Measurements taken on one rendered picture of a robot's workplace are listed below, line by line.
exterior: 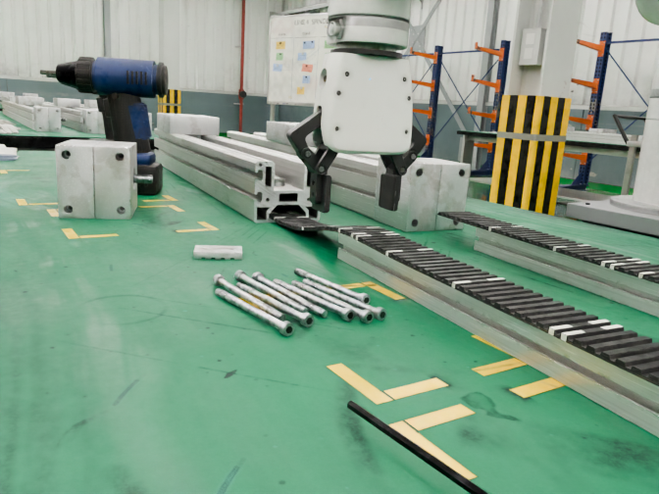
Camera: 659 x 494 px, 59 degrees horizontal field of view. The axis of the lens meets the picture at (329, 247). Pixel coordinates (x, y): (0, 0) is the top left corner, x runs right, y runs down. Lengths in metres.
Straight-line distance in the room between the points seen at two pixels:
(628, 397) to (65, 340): 0.35
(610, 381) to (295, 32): 6.82
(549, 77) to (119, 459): 3.93
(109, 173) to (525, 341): 0.58
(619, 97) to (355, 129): 9.07
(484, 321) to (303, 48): 6.60
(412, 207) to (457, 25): 11.14
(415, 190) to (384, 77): 0.24
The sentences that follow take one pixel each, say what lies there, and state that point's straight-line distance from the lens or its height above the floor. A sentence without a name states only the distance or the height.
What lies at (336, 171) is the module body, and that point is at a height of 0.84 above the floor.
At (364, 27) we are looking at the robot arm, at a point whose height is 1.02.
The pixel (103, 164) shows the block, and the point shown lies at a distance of 0.82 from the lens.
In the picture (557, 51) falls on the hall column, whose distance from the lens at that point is 4.16.
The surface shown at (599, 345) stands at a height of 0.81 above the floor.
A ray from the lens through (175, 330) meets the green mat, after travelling 0.43.
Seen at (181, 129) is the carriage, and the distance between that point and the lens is 1.36.
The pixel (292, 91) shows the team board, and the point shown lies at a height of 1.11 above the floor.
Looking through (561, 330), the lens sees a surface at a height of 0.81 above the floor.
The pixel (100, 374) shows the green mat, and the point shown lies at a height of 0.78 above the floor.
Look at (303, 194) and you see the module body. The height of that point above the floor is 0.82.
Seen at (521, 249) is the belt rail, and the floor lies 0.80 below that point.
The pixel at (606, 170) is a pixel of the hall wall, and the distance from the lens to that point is 9.60.
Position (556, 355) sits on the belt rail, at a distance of 0.41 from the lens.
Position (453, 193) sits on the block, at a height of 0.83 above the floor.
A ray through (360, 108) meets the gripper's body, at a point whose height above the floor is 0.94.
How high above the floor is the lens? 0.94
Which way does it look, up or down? 13 degrees down
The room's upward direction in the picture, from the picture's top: 4 degrees clockwise
